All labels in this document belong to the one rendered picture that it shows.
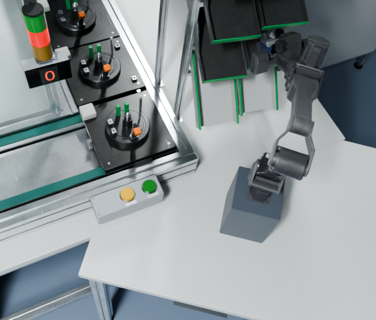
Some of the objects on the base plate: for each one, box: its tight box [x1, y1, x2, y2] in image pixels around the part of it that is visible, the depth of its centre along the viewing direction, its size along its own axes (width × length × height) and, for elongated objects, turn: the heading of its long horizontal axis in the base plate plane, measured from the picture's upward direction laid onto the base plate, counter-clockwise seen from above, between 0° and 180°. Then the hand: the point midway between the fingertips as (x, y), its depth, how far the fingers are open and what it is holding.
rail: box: [0, 147, 199, 253], centre depth 137 cm, size 6×89×11 cm, turn 111°
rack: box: [154, 0, 201, 123], centre depth 137 cm, size 21×36×80 cm, turn 111°
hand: (273, 47), depth 127 cm, fingers closed on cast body, 4 cm apart
